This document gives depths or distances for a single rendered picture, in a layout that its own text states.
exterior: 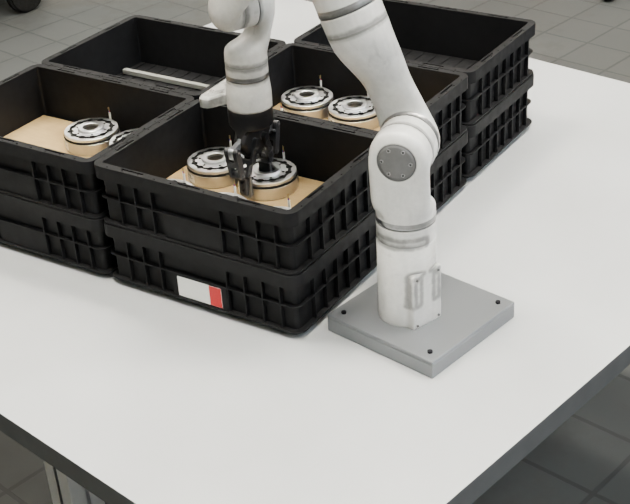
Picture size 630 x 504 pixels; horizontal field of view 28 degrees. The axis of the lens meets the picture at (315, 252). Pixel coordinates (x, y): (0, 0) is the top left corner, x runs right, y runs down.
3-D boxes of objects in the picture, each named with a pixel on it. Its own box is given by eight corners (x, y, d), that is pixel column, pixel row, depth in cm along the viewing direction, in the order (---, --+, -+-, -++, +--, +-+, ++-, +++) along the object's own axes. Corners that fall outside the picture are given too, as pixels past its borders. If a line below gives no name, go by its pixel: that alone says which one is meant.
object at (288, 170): (307, 166, 217) (307, 163, 217) (276, 191, 210) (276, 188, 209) (258, 156, 222) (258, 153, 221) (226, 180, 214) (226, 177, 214)
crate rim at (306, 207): (391, 150, 209) (390, 137, 208) (292, 230, 188) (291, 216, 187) (200, 109, 229) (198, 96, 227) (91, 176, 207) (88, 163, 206)
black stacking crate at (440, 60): (535, 76, 257) (537, 23, 251) (471, 132, 236) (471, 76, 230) (368, 47, 276) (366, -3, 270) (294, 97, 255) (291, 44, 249)
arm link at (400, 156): (426, 137, 177) (427, 243, 186) (442, 110, 184) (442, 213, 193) (363, 131, 180) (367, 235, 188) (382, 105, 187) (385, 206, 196)
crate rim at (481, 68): (538, 31, 252) (538, 20, 251) (471, 85, 230) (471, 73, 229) (366, 5, 271) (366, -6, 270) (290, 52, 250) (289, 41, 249)
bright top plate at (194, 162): (254, 154, 223) (254, 151, 222) (226, 178, 215) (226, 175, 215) (205, 146, 227) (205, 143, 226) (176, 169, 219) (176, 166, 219)
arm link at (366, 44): (387, -15, 179) (368, 8, 171) (453, 151, 189) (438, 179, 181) (331, 4, 183) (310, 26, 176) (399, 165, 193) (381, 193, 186)
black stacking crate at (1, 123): (204, 156, 233) (197, 100, 228) (99, 226, 212) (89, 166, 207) (47, 118, 253) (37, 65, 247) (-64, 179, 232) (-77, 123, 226)
